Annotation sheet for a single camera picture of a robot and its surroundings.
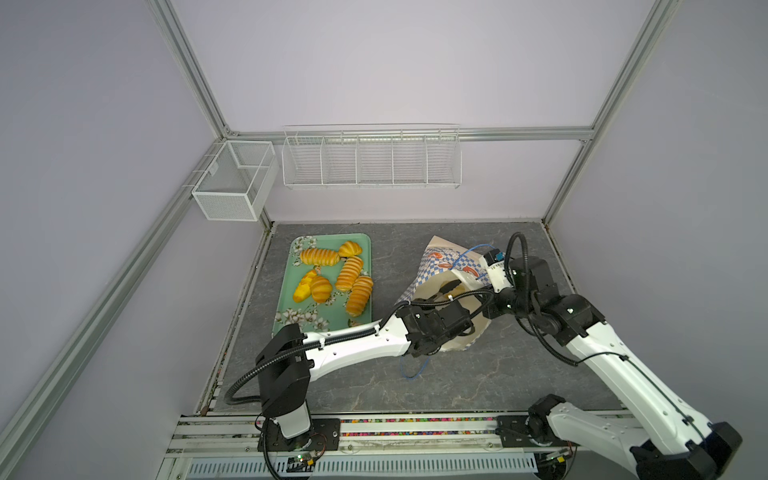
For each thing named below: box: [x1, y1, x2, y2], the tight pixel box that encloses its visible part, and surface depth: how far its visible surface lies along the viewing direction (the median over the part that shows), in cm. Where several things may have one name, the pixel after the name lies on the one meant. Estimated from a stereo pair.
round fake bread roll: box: [310, 276, 332, 304], surface depth 99 cm
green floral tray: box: [272, 233, 373, 337], surface depth 101 cm
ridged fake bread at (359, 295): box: [346, 275, 374, 317], surface depth 98 cm
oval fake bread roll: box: [292, 269, 317, 303], surface depth 100 cm
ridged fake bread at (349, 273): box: [336, 256, 363, 292], surface depth 104 cm
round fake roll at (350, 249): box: [338, 240, 363, 257], surface depth 107 cm
